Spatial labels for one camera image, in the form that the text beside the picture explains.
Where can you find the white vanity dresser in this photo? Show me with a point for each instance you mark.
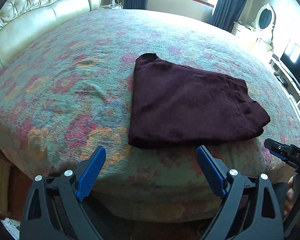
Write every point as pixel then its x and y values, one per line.
pixel 245 31

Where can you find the floral bedspread bed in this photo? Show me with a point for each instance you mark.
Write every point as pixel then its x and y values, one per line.
pixel 65 80

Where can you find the person's right hand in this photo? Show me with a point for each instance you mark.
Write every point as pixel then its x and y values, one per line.
pixel 289 197

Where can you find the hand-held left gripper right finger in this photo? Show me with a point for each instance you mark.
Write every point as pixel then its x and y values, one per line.
pixel 212 172

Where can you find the white oval vanity mirror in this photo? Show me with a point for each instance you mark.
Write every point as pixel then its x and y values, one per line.
pixel 265 17

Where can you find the white television stand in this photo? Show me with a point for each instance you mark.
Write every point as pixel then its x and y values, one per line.
pixel 290 87

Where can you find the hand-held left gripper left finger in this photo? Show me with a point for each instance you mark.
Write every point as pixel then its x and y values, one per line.
pixel 90 175

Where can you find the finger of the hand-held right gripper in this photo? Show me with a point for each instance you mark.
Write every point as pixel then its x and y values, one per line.
pixel 277 150

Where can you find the wooden nightstand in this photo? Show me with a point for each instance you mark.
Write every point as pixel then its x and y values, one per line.
pixel 0 180

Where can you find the black flat television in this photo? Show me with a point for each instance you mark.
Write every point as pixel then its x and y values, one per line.
pixel 295 55

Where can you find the maroon pants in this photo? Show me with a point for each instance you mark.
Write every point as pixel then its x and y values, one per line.
pixel 185 105

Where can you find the cream tufted leather headboard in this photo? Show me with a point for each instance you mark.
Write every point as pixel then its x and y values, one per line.
pixel 40 12

